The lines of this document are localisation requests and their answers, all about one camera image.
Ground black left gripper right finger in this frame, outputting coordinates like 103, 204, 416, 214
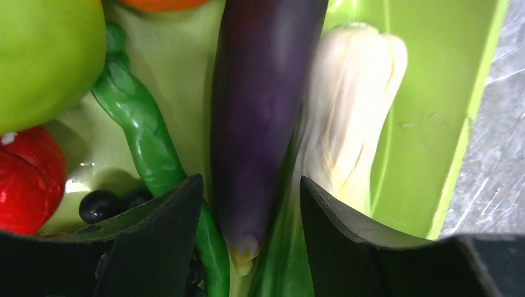
300, 177, 524, 296

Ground lime green plastic basket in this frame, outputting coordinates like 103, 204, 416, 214
40, 1, 508, 239

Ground green toy apple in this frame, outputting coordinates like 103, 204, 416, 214
1, 1, 106, 134

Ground green toy chili pepper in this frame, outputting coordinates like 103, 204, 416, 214
90, 22, 230, 297

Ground white green toy bok choy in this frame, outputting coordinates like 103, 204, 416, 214
232, 23, 408, 296

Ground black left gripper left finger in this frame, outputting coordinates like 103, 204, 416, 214
1, 174, 203, 296

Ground purple toy eggplant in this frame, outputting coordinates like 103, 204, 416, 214
210, 0, 328, 276

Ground red toy pepper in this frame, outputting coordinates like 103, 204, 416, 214
1, 126, 67, 236

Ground black toy grapes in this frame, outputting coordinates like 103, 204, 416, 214
79, 187, 206, 296

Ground orange toy fruit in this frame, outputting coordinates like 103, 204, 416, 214
118, 0, 209, 12

